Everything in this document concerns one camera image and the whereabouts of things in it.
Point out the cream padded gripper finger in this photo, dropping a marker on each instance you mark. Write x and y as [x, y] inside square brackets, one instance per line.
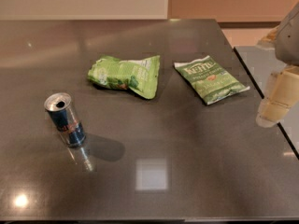
[268, 41]
[281, 93]

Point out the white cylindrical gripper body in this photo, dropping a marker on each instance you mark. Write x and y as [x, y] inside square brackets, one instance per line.
[289, 41]

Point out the red bull can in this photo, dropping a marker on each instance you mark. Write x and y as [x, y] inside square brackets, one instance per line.
[60, 108]

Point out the green kettle chips bag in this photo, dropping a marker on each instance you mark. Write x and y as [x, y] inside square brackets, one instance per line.
[210, 80]

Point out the grey side table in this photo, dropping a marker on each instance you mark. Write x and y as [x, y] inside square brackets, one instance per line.
[262, 67]

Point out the light green crumpled snack bag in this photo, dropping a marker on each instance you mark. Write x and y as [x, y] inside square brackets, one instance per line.
[139, 76]

